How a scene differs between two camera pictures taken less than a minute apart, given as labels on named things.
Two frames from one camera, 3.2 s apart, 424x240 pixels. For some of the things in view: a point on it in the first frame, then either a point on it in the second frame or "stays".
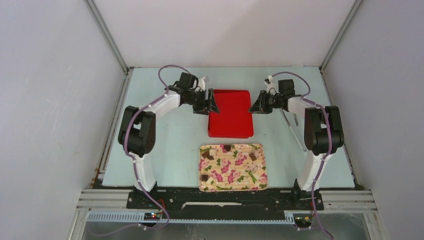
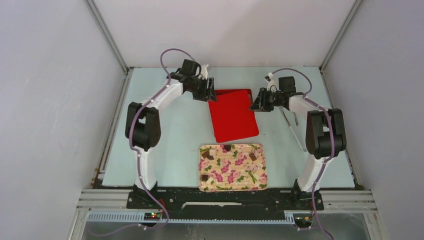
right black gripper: x=260 y=106 stays
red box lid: x=234 y=119 stays
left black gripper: x=203 y=108 → x=207 y=93
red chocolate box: x=233 y=121 → x=249 y=91
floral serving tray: x=234 y=167 stays
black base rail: x=200 y=204 stays
